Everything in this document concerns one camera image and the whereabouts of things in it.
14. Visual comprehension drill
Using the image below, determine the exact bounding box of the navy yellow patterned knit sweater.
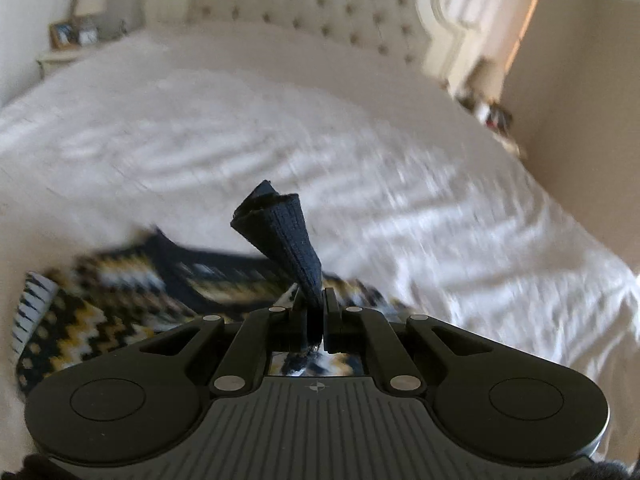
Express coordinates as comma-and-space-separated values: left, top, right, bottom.
8, 179, 417, 399

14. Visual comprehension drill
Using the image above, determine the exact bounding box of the white bed duvet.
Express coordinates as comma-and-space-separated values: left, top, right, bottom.
1, 23, 639, 462

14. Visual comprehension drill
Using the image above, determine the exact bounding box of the white bedside table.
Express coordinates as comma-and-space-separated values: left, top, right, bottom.
451, 56, 528, 162

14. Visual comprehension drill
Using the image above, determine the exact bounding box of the cream tufted headboard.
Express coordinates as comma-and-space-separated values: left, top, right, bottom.
188, 0, 465, 77

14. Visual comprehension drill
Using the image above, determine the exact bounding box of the picture frame on nightstand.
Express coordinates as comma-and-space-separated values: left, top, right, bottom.
49, 21, 99, 50

